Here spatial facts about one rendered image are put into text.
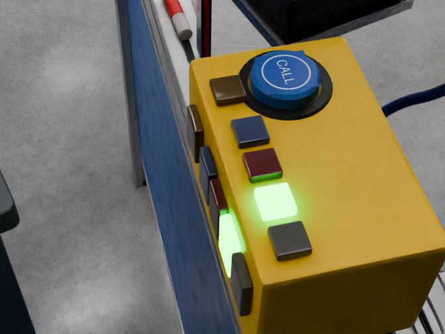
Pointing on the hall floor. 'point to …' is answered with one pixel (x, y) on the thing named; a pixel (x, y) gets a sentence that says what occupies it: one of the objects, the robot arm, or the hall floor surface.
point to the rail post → (129, 93)
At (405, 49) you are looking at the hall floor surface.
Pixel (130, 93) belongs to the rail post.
